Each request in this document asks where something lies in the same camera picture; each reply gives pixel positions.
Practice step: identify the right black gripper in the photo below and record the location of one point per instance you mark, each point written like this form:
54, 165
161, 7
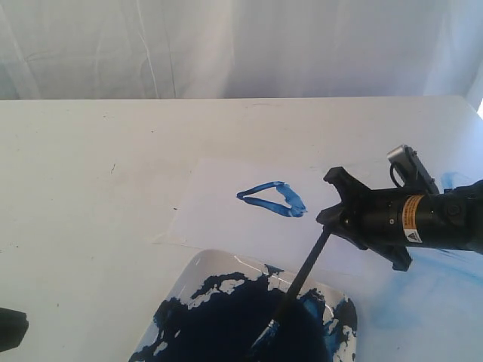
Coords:
384, 220

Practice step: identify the black paintbrush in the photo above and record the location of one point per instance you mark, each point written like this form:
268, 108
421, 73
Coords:
268, 334

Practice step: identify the white paper sheet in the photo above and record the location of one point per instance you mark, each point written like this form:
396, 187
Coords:
211, 216

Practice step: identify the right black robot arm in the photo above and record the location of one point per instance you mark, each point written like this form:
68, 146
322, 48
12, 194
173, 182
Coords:
451, 220

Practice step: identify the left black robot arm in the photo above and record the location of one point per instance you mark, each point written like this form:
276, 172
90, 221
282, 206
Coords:
13, 327

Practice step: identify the white square paint plate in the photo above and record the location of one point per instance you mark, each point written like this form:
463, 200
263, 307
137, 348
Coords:
221, 303

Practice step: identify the white backdrop curtain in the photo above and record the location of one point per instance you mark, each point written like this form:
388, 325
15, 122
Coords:
223, 49

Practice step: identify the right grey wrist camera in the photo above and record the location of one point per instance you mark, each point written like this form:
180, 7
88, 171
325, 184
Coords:
407, 171

